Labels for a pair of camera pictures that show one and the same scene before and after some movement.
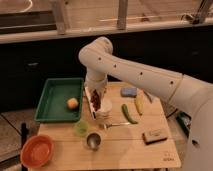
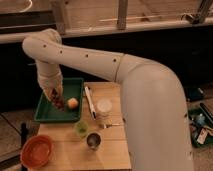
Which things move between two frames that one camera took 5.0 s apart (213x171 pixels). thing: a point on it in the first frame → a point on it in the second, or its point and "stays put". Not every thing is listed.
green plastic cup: x=82 y=128 stays put
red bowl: x=36 y=151 stays put
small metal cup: x=93 y=140 stays put
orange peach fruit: x=72 y=103 stays put
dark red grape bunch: x=95 y=100 → x=57 y=100
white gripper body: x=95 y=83 → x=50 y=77
